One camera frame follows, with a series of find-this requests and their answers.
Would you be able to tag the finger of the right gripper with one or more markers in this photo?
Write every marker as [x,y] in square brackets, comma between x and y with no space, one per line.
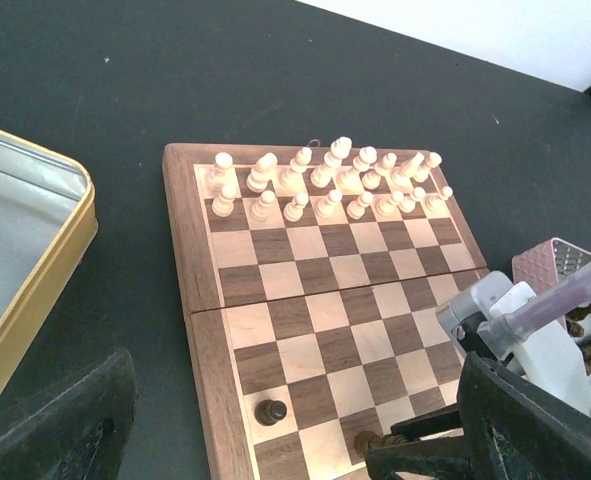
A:
[435,422]
[435,458]

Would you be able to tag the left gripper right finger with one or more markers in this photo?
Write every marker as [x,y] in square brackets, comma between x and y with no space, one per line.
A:
[515,430]

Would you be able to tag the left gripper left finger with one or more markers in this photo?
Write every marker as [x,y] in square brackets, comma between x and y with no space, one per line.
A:
[77,428]

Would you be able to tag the dark chess pawn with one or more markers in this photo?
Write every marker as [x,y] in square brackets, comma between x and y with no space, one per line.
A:
[269,412]

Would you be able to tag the wooden chess board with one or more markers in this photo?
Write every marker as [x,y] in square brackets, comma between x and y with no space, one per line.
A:
[335,317]

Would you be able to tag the pink metal tin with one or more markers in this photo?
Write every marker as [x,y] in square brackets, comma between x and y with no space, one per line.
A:
[555,260]

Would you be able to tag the white pawn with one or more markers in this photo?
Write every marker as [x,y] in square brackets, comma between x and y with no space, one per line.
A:
[325,207]
[223,203]
[387,205]
[356,208]
[410,200]
[435,202]
[294,210]
[260,210]

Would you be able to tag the gold metal tin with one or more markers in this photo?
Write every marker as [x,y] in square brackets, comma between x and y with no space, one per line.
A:
[47,222]

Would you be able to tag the white knight right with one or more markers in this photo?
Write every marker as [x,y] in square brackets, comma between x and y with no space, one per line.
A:
[401,176]

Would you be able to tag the white knight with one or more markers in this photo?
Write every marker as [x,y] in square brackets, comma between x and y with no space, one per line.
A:
[260,174]
[401,176]

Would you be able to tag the white bishop right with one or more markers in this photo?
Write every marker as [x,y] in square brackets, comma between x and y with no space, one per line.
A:
[382,168]

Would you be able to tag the white bishop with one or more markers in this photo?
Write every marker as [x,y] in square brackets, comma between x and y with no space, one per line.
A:
[382,168]
[292,176]

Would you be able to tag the white king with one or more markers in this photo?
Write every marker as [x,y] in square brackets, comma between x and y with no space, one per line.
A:
[350,180]

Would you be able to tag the white rook right corner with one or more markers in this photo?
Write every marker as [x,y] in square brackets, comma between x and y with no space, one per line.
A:
[430,162]

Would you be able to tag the white queen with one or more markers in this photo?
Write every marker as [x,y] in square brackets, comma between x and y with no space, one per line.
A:
[339,149]

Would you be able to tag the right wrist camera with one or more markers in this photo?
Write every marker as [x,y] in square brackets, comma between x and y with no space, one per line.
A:
[498,319]

